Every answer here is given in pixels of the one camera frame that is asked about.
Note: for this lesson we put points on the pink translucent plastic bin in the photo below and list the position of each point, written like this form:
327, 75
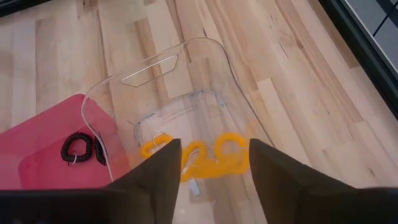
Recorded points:
37, 140

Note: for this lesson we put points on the clear plastic bin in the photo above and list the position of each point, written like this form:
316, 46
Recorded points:
192, 93

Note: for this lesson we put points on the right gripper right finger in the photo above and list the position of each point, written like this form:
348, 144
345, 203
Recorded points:
311, 202

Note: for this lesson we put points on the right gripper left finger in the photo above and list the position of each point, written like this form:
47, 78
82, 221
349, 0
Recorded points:
124, 202

